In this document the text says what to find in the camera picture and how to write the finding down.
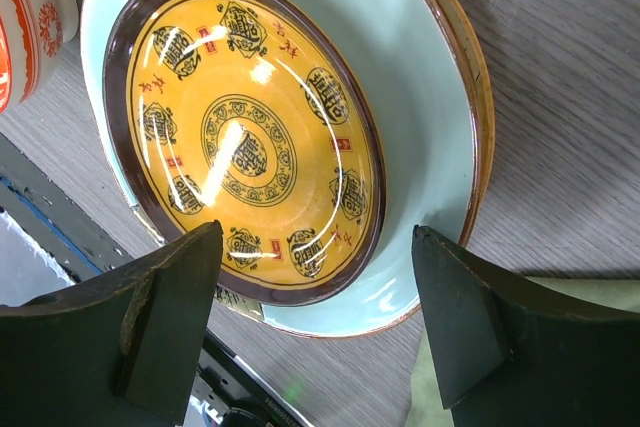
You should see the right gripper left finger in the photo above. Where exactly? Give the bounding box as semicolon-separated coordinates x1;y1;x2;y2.
1;221;223;426

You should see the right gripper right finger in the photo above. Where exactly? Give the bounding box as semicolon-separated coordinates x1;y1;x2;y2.
411;226;639;426

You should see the yellow patterned plate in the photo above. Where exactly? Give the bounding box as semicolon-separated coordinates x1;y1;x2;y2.
102;0;386;306

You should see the light green flower plate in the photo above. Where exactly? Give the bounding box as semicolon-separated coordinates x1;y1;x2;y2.
80;0;474;338

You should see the white orange patterned bowl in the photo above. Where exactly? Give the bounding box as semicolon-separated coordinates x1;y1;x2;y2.
1;0;79;110

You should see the olive green cloth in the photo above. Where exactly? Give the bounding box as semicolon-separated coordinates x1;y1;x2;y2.
405;277;639;427

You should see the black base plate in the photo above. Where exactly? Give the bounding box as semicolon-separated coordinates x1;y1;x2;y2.
1;136;310;426

